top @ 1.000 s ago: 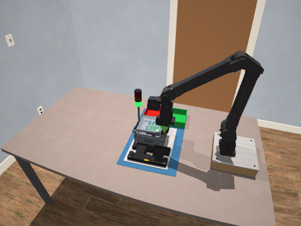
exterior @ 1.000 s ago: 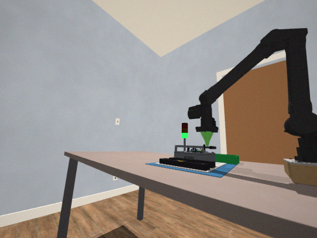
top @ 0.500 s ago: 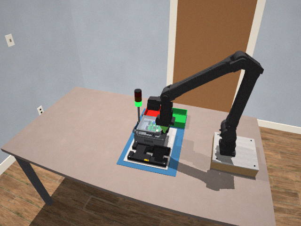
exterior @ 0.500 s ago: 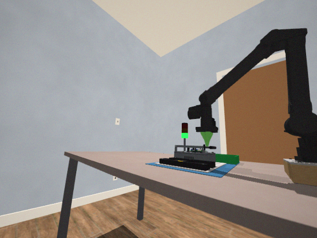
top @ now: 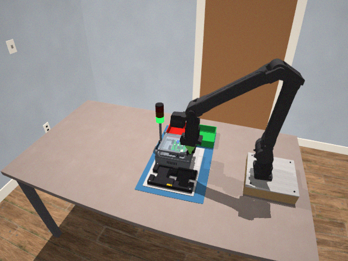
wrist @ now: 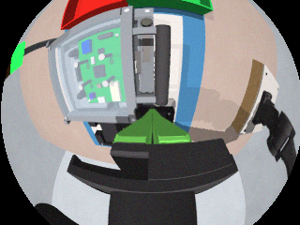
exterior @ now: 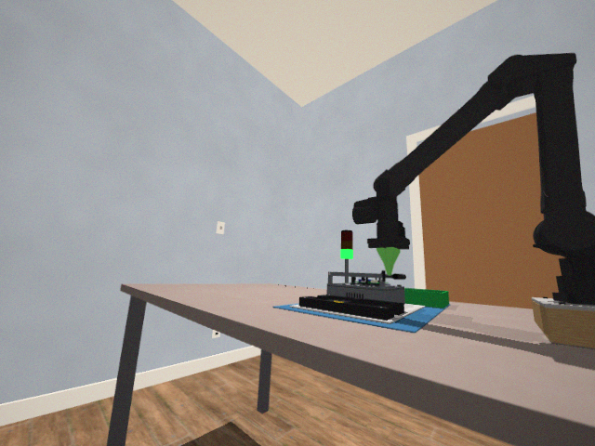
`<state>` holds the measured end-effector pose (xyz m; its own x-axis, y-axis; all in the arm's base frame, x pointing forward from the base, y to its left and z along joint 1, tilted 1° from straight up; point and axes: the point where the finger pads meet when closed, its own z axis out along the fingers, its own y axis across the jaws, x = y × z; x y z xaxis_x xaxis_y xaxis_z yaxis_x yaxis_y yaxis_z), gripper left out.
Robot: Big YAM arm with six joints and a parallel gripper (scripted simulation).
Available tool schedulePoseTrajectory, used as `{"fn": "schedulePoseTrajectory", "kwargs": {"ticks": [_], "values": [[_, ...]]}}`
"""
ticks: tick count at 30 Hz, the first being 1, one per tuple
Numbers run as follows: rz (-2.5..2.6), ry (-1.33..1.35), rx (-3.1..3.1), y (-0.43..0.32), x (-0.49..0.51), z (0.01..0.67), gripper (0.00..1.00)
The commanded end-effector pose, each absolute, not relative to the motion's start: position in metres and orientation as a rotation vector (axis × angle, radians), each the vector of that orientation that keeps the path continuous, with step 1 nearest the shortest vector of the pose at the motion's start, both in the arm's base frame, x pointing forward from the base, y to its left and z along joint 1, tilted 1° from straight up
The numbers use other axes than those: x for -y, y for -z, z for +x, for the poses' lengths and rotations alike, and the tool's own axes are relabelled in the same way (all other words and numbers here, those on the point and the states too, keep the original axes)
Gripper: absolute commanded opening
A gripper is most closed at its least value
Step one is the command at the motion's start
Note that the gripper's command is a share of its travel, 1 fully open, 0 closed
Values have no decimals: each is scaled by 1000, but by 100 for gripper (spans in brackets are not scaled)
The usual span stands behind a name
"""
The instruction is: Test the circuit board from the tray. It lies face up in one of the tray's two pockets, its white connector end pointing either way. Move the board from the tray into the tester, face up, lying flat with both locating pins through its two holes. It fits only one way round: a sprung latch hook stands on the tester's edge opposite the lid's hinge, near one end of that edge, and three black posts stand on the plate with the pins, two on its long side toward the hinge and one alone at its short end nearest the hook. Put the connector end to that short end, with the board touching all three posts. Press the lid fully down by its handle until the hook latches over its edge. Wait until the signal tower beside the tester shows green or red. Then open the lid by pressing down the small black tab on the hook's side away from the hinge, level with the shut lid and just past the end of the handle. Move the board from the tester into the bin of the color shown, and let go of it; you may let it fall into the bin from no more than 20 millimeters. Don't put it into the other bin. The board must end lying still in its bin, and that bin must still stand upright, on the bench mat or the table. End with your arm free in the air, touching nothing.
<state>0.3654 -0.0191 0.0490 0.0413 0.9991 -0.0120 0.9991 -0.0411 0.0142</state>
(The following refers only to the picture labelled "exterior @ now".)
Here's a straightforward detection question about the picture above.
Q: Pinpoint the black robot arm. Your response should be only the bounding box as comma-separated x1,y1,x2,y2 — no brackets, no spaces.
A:
352,53,595,305

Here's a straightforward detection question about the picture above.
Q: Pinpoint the green bin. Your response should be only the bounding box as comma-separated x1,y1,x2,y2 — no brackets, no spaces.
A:
404,288,449,308

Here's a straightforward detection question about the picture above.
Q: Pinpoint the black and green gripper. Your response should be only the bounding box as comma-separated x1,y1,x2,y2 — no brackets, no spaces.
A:
367,218,410,275

